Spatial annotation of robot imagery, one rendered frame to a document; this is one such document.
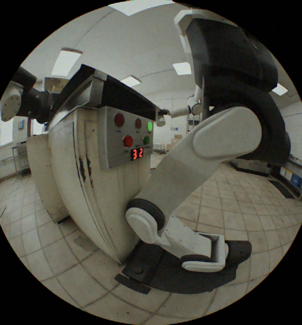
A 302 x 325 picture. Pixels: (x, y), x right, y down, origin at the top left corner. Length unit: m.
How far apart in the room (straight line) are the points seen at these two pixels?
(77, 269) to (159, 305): 0.56
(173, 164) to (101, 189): 0.19
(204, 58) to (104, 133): 0.26
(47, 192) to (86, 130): 0.81
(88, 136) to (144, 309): 0.86
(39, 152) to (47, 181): 0.23
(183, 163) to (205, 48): 0.25
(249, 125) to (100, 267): 0.94
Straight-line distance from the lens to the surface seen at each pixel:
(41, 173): 0.91
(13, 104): 0.29
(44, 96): 0.41
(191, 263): 0.49
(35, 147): 0.89
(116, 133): 0.23
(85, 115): 0.22
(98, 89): 0.21
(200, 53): 0.26
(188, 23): 0.35
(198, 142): 0.17
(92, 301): 0.86
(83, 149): 0.22
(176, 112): 0.66
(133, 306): 0.79
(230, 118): 0.18
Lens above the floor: 0.78
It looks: 16 degrees down
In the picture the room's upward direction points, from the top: 2 degrees clockwise
